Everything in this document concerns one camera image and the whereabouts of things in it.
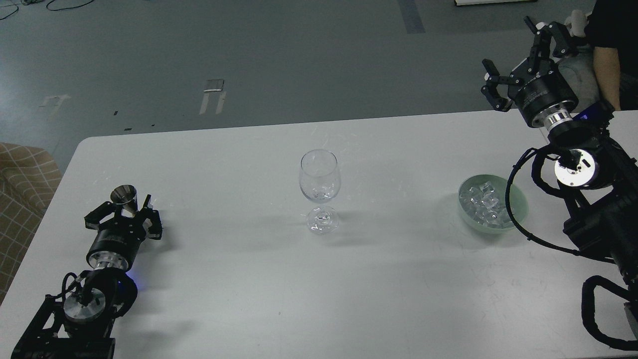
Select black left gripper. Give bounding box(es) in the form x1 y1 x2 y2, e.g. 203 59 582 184
84 194 162 271

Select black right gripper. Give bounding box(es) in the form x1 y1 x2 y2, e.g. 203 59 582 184
481 16 580 129

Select steel cocktail jigger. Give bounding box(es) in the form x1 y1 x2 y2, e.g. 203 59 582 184
110 184 138 218

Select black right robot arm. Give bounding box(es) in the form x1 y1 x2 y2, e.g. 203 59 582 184
481 16 638 352

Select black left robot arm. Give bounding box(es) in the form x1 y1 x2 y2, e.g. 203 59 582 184
10 190 162 359

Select clear ice cubes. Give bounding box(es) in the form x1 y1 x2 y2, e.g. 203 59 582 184
458 181 513 229

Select clear wine glass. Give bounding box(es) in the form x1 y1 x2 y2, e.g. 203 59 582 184
299 149 341 235

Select person in black shirt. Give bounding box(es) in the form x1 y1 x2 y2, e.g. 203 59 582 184
560 0 638 112

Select beige checkered sofa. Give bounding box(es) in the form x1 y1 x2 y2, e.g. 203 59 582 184
0 143 62 300

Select green glass bowl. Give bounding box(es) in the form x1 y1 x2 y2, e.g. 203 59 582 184
456 174 515 235

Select black floor cable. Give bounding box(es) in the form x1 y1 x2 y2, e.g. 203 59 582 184
0 0 94 20

